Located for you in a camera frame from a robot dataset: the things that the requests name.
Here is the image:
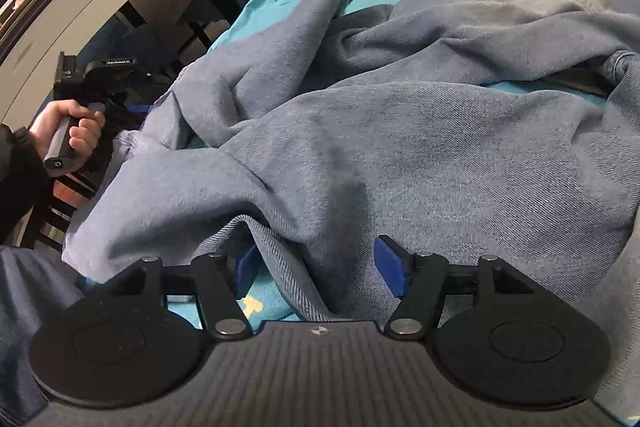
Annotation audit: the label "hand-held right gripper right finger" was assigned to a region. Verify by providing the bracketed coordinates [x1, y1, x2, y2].
[375, 234, 551, 340]

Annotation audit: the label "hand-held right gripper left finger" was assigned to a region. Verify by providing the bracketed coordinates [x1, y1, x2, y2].
[75, 247, 258, 342]

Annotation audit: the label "blue denim jeans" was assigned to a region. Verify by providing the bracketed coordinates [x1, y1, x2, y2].
[62, 0, 640, 423]

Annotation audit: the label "person's left forearm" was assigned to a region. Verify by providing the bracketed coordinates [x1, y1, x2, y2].
[0, 124, 51, 248]

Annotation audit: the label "person's left hand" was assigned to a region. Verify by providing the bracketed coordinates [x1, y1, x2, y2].
[29, 100, 107, 156]

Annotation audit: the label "person's leg in jeans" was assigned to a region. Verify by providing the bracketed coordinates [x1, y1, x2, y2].
[0, 247, 86, 413]

